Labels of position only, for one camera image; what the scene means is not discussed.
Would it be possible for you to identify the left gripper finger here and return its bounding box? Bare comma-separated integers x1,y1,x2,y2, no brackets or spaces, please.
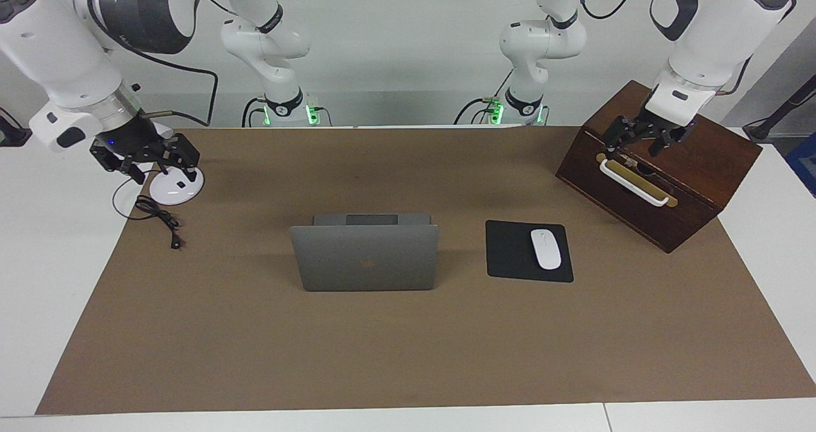
652,129,696,159
603,119,635,155

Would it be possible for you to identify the silver grey laptop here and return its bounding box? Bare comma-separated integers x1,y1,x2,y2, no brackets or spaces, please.
290,213,440,292

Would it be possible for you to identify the dark brown wooden box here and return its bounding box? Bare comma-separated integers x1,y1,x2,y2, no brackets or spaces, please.
555,80,763,254

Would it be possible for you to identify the white desk lamp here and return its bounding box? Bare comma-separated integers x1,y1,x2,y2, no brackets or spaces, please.
145,123,205,206

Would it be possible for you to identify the long black stand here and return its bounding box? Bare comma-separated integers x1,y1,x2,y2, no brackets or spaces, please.
743,74,816,143

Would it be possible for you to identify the small black stand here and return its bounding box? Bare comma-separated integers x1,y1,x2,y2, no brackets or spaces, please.
0,107,34,147

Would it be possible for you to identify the white computer mouse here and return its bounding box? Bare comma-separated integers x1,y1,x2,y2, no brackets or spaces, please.
530,229,562,271

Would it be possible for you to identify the blue box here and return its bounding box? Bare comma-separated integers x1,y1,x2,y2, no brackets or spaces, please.
785,133,816,198

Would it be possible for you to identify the black mouse pad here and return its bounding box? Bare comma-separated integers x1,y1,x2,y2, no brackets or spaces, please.
485,220,574,284

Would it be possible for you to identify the brown table mat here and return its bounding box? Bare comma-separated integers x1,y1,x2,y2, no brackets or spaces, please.
35,126,816,415

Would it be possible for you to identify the brass box handle plate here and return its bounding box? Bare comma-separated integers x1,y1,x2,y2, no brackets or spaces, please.
595,153,678,208

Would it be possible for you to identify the black lamp power cable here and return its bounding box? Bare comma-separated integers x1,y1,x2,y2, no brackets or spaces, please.
112,168,184,250

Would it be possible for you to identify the white box handle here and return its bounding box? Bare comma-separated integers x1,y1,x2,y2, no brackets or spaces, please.
599,159,671,207

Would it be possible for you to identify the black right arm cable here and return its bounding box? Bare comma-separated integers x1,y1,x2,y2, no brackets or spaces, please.
86,0,219,128

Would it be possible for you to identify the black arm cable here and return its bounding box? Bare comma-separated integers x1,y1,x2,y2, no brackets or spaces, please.
86,0,219,128
571,0,753,96

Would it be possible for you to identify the black right base cable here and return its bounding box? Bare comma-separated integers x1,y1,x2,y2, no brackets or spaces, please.
242,96,265,128

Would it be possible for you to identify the black base cable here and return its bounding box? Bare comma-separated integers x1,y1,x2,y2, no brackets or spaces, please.
454,69,514,126
242,96,265,128

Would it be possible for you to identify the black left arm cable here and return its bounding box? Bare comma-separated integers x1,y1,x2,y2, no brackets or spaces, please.
571,0,753,96

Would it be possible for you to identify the black left base cable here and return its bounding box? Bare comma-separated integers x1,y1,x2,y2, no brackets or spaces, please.
454,69,514,126

